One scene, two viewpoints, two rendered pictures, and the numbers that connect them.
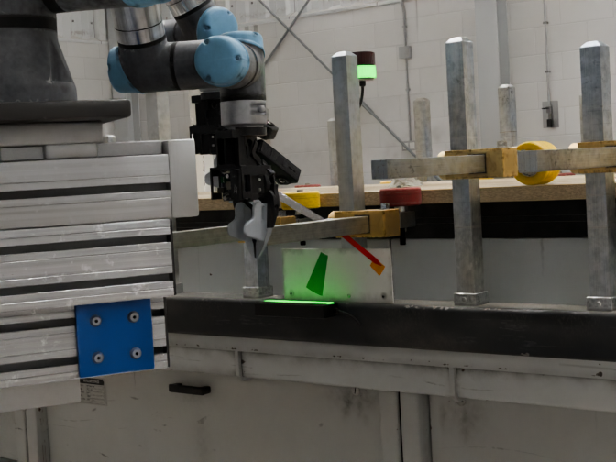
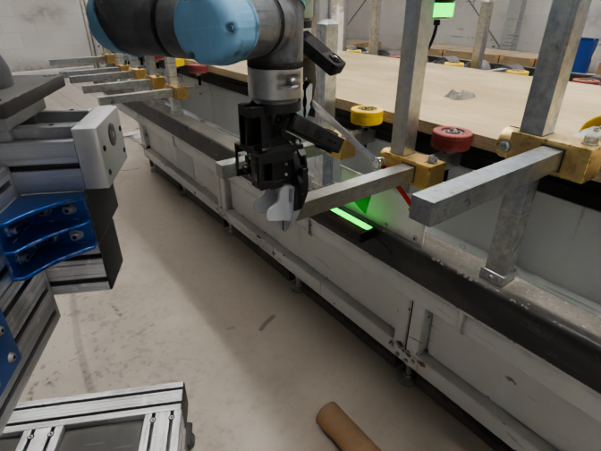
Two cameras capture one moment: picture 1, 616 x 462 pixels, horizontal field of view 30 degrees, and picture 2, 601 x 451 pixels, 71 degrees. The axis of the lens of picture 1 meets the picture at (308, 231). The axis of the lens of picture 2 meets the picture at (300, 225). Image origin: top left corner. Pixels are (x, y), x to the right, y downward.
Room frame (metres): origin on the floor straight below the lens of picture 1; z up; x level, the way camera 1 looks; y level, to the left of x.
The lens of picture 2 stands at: (1.31, -0.09, 1.15)
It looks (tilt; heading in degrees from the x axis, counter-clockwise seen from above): 29 degrees down; 14
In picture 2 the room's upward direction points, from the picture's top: straight up
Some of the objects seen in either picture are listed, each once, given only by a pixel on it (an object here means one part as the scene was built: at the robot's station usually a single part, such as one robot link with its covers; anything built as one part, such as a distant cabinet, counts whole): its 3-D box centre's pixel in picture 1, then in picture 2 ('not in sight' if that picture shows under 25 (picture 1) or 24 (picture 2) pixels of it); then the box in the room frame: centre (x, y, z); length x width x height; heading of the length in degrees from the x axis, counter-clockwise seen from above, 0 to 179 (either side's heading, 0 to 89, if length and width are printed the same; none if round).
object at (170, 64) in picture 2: not in sight; (171, 69); (2.95, 0.88, 0.89); 0.04 x 0.04 x 0.48; 51
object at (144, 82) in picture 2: not in sight; (135, 84); (3.01, 1.10, 0.81); 0.44 x 0.03 x 0.04; 141
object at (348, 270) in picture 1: (335, 275); (377, 203); (2.16, -0.05, 0.75); 0.26 x 0.01 x 0.10; 51
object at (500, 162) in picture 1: (476, 163); (546, 151); (1.99, -0.30, 0.95); 0.14 x 0.06 x 0.05; 51
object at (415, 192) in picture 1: (401, 214); (448, 155); (2.22, -0.18, 0.85); 0.08 x 0.08 x 0.11
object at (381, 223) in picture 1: (363, 223); (410, 166); (2.15, -0.10, 0.85); 0.14 x 0.06 x 0.05; 51
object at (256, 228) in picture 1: (255, 230); (281, 211); (1.87, 0.09, 0.86); 0.06 x 0.03 x 0.09; 141
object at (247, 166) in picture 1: (243, 165); (272, 142); (1.87, 0.10, 0.96); 0.09 x 0.08 x 0.12; 141
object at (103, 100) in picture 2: not in sight; (155, 95); (2.86, 0.91, 0.80); 0.44 x 0.03 x 0.04; 141
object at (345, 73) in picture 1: (350, 180); (405, 124); (2.16, -0.09, 0.93); 0.04 x 0.04 x 0.48; 51
